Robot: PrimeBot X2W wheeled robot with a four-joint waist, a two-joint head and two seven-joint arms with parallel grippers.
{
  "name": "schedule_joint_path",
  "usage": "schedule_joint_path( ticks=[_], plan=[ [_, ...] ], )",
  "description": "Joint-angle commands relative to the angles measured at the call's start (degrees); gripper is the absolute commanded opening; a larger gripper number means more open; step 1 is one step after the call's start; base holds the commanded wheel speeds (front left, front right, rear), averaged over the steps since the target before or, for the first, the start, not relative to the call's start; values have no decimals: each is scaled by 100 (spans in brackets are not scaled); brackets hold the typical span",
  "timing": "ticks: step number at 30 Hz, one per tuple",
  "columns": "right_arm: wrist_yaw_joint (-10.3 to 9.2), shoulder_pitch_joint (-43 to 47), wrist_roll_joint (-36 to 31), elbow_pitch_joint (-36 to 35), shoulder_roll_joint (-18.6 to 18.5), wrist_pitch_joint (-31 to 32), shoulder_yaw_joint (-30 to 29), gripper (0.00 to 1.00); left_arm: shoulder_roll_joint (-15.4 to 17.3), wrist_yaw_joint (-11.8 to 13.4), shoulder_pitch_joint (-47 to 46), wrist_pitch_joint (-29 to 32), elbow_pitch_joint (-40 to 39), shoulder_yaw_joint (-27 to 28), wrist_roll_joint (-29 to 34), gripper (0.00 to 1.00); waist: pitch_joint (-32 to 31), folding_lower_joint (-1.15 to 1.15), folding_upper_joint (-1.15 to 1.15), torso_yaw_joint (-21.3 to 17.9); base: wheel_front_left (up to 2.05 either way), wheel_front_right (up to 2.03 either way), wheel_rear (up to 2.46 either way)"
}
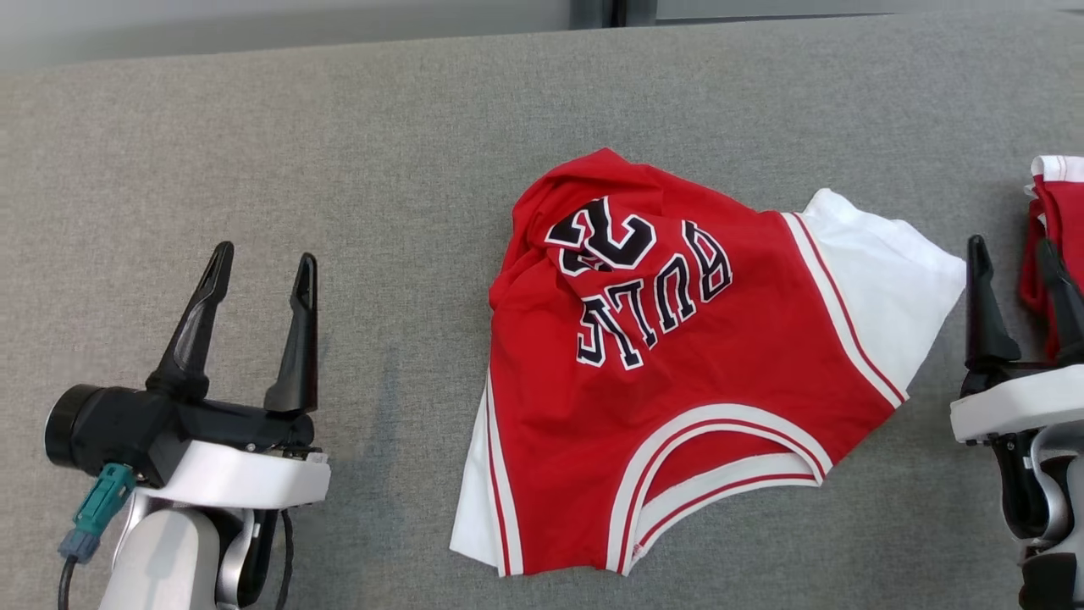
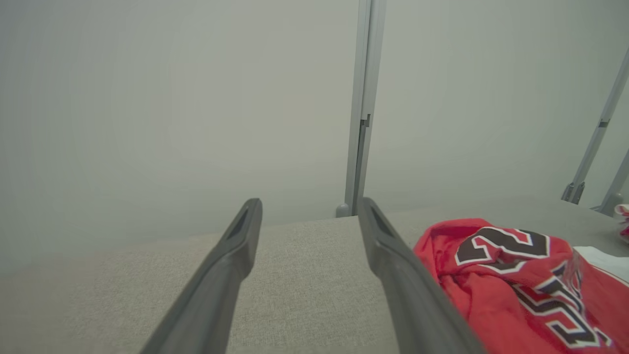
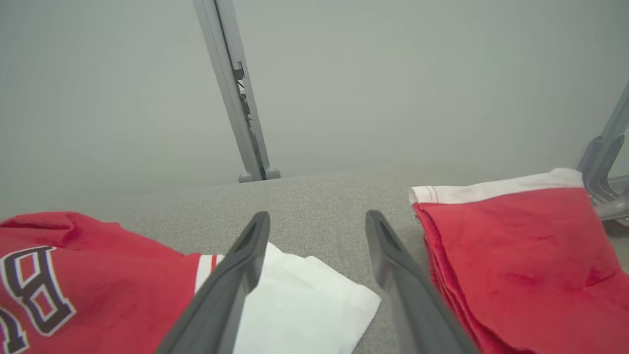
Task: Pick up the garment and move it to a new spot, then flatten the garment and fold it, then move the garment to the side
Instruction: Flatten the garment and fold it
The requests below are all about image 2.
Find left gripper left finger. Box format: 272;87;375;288
140;198;263;354

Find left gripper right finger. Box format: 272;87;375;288
357;197;485;354

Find red Bulls jersey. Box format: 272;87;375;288
414;218;629;354

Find red Bulls shorts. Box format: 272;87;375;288
614;204;629;244

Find grey slanted metal strut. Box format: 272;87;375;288
592;150;629;217
562;47;629;205

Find grey wall partition post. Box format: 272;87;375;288
336;0;387;218

